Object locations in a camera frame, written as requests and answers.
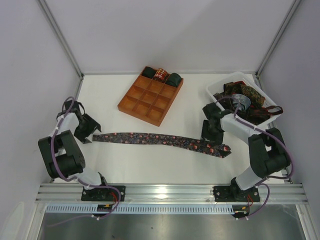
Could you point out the dark green rolled tie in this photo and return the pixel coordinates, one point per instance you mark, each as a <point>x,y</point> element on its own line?
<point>148,72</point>

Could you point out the orange wooden divided tray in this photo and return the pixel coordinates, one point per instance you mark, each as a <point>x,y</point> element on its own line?
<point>149,100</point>

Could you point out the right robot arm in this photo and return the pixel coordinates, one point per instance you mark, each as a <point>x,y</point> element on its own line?
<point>267,152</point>

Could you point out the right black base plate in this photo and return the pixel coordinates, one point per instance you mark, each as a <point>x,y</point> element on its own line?
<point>228,193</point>

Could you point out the red patterned rolled tie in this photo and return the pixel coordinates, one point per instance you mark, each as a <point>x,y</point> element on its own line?
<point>161,75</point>

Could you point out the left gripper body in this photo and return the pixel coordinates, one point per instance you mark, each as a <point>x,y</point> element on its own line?
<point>87,127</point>

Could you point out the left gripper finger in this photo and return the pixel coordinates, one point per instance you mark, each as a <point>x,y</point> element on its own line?
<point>86,140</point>
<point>97,127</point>

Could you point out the navy floral tie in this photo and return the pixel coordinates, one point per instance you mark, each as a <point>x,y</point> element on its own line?
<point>202,146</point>

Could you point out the white plastic basket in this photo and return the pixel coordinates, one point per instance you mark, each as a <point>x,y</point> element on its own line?
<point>218,87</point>

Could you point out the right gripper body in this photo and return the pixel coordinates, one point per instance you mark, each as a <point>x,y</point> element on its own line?
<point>212,131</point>

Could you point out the pile of dark ties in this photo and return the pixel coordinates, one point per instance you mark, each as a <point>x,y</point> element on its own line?
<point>257,113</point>

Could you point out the aluminium rail frame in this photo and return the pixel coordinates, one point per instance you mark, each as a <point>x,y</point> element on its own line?
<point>203,199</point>

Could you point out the grey blue paisley tie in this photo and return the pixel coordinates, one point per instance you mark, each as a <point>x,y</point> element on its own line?
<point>240,102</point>

